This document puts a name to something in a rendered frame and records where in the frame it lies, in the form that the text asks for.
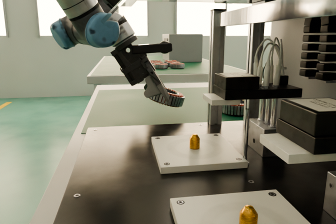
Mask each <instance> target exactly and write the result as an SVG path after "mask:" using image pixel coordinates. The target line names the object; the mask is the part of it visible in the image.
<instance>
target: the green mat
mask: <svg viewBox="0 0 336 224"><path fill-rule="evenodd" d="M169 89H172V90H175V91H177V92H179V93H182V94H183V95H184V96H185V99H184V102H183V105H182V106H181V107H172V106H167V105H164V104H162V103H158V102H156V101H153V100H151V99H149V98H147V97H145V95H144V91H145V89H109V90H99V91H98V93H97V96H96V98H95V100H94V103H93V105H92V108H91V110H90V113H89V115H88V117H87V120H86V122H85V125H84V127H83V129H82V132H81V134H86V132H87V129H88V128H98V127H120V126H141V125H163V124H184V123H206V122H207V120H208V102H207V101H205V100H204V99H203V94H208V87H182V88H169ZM243 119H244V116H240V115H239V116H237V115H236V116H234V115H229V114H224V113H222V119H221V121H222V122H228V121H243Z"/></svg>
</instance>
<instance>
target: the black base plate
mask: <svg viewBox="0 0 336 224"><path fill-rule="evenodd" d="M244 123H245V121H244V120H239V121H222V122H221V124H217V123H215V124H212V125H210V124H209V122H196V123H174V124H153V125H131V126H109V127H89V128H88V129H87V131H86V134H85V137H84V140H83V142H82V145H81V148H80V151H79V153H78V156H77V159H76V162H75V164H74V167H73V170H72V173H71V175H70V178H69V181H68V183H67V186H66V189H65V192H64V194H63V197H62V200H61V203H60V205H59V208H58V211H57V214H56V216H55V219H54V222H53V224H175V221H174V218H173V214H172V211H171V207H170V199H172V198H184V197H196V196H207V195H219V194H231V193H243V192H254V191H266V190H277V191H278V192H279V193H280V194H281V195H282V196H283V197H284V198H285V199H286V200H287V201H288V202H289V203H290V204H291V205H292V206H293V207H294V208H295V209H296V210H297V211H298V212H299V213H300V214H301V215H302V216H303V217H304V218H305V219H306V220H307V221H308V222H309V223H310V224H336V220H335V219H334V218H333V217H332V216H330V215H329V214H328V213H327V212H326V211H325V210H324V209H323V207H324V199H325V191H326V183H327V175H328V172H329V171H336V160H335V161H321V162H307V163H294V164H288V163H286V162H285V161H284V160H282V159H281V158H280V157H278V156H270V157H262V156H261V155H259V154H258V153H257V152H256V151H255V150H254V149H252V148H251V147H250V146H249V145H248V146H247V161H248V162H249V165H248V166H247V168H235V169H221V170H207V171H193V172H180V173H166V174H161V172H160V169H159V165H158V162H157V158H156V155H155V151H154V148H153V144H152V137H162V136H181V135H192V134H197V135H200V134H221V135H222V136H223V137H224V138H225V139H226V140H227V141H228V142H229V143H230V144H231V145H232V146H233V147H234V148H235V149H236V150H237V151H238V152H239V153H240V154H241V155H242V156H243V141H244Z"/></svg>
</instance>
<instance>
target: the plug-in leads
mask: <svg viewBox="0 0 336 224"><path fill-rule="evenodd" d="M267 40H268V41H270V42H269V43H267V44H266V46H265V47H264V49H263V51H262V54H261V57H260V60H259V63H258V56H257V55H258V51H259V49H260V47H261V46H262V44H263V43H264V42H265V41H267ZM276 40H277V43H278V45H277V44H275V43H276ZM268 45H272V47H271V49H270V51H269V54H268V58H267V61H266V66H265V69H264V77H263V60H262V59H263V55H264V52H265V50H266V48H267V47H268ZM274 49H275V50H276V53H277V55H278V59H279V60H278V63H277V65H276V69H275V74H274V65H273V54H274ZM270 56H271V58H270ZM286 69H287V67H284V65H283V43H282V39H280V40H279V39H278V38H277V37H275V38H274V41H272V40H271V39H270V38H266V39H264V40H263V41H262V42H261V44H260V45H259V47H258V48H257V50H256V53H255V57H254V63H253V75H255V76H258V77H259V87H264V88H265V89H270V86H269V84H272V85H271V87H274V86H278V87H280V85H288V81H289V76H288V75H284V70H286ZM273 75H274V79H273ZM262 78H263V84H262Z"/></svg>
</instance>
